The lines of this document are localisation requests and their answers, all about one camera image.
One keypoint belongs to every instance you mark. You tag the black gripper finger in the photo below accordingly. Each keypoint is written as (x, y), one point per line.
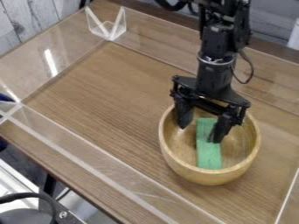
(227, 120)
(183, 108)

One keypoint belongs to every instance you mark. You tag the black table leg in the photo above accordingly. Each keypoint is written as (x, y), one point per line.
(49, 185)

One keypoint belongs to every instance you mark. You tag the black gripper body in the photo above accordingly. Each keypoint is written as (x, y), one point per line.
(209, 90)

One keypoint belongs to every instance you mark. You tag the green rectangular block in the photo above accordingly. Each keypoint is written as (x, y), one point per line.
(207, 150)

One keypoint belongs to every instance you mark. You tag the blue object at left edge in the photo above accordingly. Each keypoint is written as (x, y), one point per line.
(5, 98)

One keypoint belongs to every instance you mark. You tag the black metal bracket with screw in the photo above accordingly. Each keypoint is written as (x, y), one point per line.
(64, 215)

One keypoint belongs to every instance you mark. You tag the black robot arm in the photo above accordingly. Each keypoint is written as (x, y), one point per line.
(224, 35)

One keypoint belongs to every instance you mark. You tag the clear acrylic enclosure wall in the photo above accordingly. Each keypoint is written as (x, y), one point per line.
(90, 82)

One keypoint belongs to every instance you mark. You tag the wooden brown bowl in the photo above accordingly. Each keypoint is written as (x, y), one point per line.
(239, 149)

